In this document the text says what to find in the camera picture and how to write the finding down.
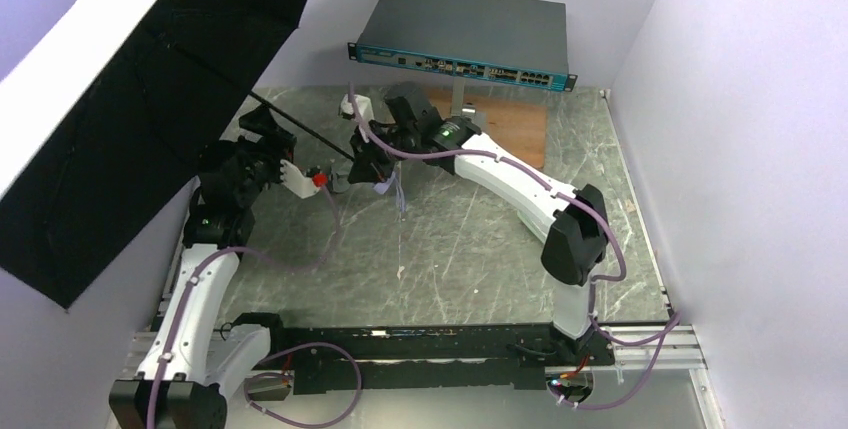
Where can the metal stand post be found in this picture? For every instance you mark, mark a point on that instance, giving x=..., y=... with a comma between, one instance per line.
x=459, y=106

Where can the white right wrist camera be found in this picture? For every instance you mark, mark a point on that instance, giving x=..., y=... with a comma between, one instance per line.
x=351, y=105

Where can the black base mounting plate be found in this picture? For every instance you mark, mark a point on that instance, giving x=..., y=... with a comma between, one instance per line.
x=522, y=356

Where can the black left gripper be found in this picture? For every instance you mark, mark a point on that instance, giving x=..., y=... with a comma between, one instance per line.
x=274, y=165

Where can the purple folding umbrella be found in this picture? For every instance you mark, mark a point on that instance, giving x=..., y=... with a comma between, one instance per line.
x=130, y=133

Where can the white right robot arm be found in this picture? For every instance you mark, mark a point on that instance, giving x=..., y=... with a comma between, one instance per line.
x=570, y=222

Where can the red handled adjustable wrench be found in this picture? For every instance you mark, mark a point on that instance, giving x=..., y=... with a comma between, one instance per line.
x=334, y=177

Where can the grey network switch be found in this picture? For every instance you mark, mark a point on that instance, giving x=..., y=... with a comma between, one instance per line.
x=517, y=42

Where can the wooden base board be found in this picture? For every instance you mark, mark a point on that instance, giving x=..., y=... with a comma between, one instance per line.
x=518, y=127

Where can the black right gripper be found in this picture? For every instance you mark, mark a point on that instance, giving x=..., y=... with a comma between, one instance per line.
x=370, y=155

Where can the mint green umbrella case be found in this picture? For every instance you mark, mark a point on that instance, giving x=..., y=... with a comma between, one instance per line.
x=538, y=231

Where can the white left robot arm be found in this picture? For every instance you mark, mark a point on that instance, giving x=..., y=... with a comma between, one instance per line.
x=199, y=293

